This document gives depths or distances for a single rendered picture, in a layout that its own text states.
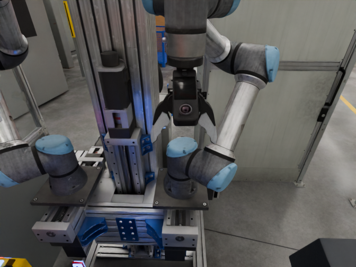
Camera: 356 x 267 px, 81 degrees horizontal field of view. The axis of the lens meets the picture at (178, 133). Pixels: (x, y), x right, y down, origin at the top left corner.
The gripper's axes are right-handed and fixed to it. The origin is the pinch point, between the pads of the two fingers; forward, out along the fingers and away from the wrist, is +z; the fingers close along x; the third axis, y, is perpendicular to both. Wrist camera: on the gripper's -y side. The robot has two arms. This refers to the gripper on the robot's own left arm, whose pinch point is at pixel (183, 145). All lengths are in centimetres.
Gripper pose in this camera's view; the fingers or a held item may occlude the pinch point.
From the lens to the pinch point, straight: 49.6
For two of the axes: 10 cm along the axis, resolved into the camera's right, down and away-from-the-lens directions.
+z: 0.0, 8.4, 5.4
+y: 0.3, -5.4, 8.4
